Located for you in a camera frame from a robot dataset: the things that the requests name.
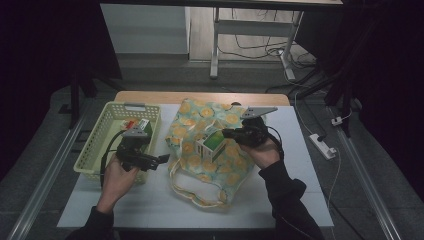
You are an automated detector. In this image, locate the white power strip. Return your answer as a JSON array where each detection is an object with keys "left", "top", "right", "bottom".
[{"left": 308, "top": 133, "right": 338, "bottom": 161}]

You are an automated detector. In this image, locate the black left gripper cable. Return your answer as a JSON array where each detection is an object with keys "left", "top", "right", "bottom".
[{"left": 99, "top": 129, "right": 126, "bottom": 188}]

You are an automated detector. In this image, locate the black plug with cable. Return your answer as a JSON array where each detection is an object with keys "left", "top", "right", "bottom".
[{"left": 299, "top": 99, "right": 329, "bottom": 143}]

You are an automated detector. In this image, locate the white power strip cable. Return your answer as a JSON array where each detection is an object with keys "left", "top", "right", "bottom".
[{"left": 326, "top": 148, "right": 343, "bottom": 208}]

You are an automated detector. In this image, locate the light green white medicine box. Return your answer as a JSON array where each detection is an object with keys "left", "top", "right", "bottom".
[{"left": 195, "top": 129, "right": 231, "bottom": 163}]

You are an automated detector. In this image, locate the orange floral cloth bag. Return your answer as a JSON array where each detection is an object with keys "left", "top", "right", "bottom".
[{"left": 165, "top": 98, "right": 259, "bottom": 209}]

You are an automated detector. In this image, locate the pale yellow plastic basket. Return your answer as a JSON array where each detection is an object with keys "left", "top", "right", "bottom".
[{"left": 73, "top": 101, "right": 163, "bottom": 185}]

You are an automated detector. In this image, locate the aluminium floor rail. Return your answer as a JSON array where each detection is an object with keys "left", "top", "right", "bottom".
[
  {"left": 328, "top": 106, "right": 403, "bottom": 240},
  {"left": 6, "top": 99, "right": 93, "bottom": 240}
]

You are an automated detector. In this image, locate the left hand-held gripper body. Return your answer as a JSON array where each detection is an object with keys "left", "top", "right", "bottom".
[{"left": 115, "top": 128, "right": 160, "bottom": 173}]

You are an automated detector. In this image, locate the black metal stand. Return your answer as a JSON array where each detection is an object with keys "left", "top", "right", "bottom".
[
  {"left": 58, "top": 66, "right": 124, "bottom": 129},
  {"left": 296, "top": 49, "right": 363, "bottom": 138}
]

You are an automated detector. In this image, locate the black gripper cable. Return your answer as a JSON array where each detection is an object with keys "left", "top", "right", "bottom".
[
  {"left": 99, "top": 129, "right": 126, "bottom": 188},
  {"left": 266, "top": 125, "right": 285, "bottom": 160}
]

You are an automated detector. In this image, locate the person's left hand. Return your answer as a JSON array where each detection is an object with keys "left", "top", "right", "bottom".
[{"left": 96, "top": 154, "right": 139, "bottom": 214}]

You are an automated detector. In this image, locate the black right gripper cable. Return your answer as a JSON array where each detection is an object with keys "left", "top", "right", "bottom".
[{"left": 266, "top": 125, "right": 285, "bottom": 160}]

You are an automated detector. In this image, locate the white desk frame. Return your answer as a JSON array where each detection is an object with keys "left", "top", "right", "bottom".
[{"left": 209, "top": 6, "right": 305, "bottom": 81}]

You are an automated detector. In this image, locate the white table mat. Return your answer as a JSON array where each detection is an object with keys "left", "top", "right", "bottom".
[{"left": 56, "top": 103, "right": 334, "bottom": 231}]

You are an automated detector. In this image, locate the dark curtain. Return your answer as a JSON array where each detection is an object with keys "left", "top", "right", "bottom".
[
  {"left": 296, "top": 0, "right": 424, "bottom": 201},
  {"left": 0, "top": 0, "right": 123, "bottom": 181}
]

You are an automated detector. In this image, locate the grey white cabinet panel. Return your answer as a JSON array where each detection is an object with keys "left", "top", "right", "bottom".
[{"left": 99, "top": 3, "right": 191, "bottom": 55}]

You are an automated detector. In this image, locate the person's right hand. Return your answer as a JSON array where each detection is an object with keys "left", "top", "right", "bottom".
[{"left": 240, "top": 138, "right": 280, "bottom": 170}]

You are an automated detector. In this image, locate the tangle of floor cables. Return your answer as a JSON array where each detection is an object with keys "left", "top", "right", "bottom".
[{"left": 218, "top": 9, "right": 316, "bottom": 69}]

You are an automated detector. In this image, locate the red orange medicine box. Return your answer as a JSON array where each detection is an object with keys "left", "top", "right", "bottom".
[{"left": 120, "top": 119, "right": 139, "bottom": 131}]

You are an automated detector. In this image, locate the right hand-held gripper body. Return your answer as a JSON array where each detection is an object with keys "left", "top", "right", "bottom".
[{"left": 234, "top": 106, "right": 279, "bottom": 148}]

